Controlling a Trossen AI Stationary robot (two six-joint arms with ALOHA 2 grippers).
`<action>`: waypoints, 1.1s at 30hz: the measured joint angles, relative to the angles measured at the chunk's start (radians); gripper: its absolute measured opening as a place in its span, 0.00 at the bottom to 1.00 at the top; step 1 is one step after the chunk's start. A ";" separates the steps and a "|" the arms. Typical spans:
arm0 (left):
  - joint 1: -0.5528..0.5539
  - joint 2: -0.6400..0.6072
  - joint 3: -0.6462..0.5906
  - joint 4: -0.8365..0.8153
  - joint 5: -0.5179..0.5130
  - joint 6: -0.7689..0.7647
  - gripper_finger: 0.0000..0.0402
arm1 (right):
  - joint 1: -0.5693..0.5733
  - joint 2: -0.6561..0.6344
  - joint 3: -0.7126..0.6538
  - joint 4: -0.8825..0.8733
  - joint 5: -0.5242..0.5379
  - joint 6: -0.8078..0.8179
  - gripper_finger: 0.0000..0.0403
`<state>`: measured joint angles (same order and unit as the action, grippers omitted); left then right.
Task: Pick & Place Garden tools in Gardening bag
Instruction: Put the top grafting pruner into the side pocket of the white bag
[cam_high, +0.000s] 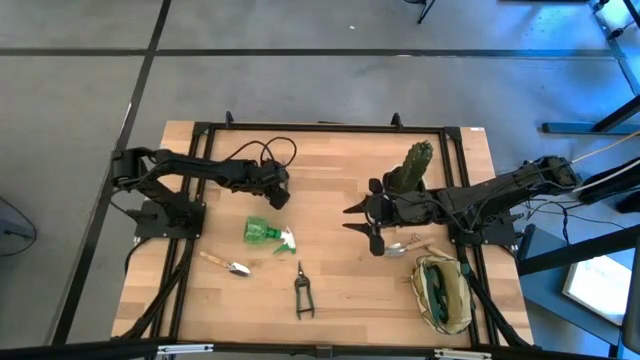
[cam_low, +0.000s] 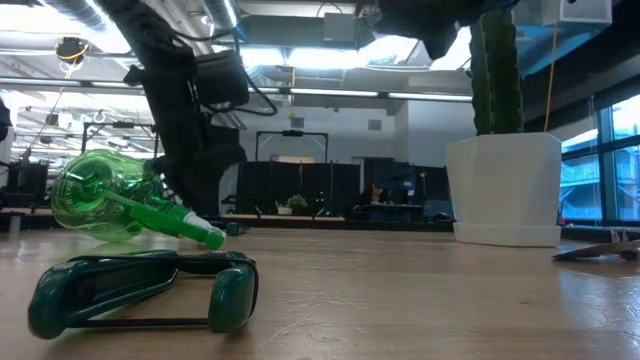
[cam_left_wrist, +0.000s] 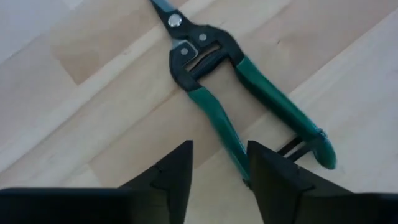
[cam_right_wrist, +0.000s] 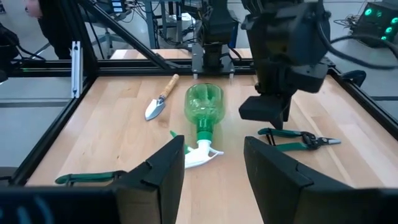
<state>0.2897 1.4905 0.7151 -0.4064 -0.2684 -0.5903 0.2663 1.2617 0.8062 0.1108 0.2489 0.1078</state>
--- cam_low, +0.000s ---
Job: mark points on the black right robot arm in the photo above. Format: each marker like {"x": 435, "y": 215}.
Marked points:
{"x": 425, "y": 25}

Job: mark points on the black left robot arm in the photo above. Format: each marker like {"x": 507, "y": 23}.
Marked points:
{"x": 150, "y": 40}

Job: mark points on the black partition panels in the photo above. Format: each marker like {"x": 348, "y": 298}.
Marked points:
{"x": 280, "y": 185}

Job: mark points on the green plastic spray bottle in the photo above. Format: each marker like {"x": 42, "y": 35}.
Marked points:
{"x": 100, "y": 195}

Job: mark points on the small potted plant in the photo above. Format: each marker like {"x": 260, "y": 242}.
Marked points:
{"x": 297, "y": 202}

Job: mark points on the person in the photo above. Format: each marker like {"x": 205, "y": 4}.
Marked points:
{"x": 376, "y": 193}

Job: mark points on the grey ceiling box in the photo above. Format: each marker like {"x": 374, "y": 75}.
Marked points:
{"x": 340, "y": 27}

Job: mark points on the fluorescent ceiling light tube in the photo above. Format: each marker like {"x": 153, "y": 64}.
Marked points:
{"x": 430, "y": 96}

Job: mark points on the white faceted plant pot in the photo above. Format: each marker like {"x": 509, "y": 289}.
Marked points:
{"x": 500, "y": 190}

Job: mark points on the green cactus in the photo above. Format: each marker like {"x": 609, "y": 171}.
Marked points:
{"x": 500, "y": 75}

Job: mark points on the large window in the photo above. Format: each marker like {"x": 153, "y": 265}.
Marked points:
{"x": 580, "y": 185}

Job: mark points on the white ceiling unit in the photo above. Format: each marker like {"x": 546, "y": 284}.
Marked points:
{"x": 560, "y": 12}

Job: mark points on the black background gantry frame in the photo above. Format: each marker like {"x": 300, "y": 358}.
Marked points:
{"x": 292, "y": 133}

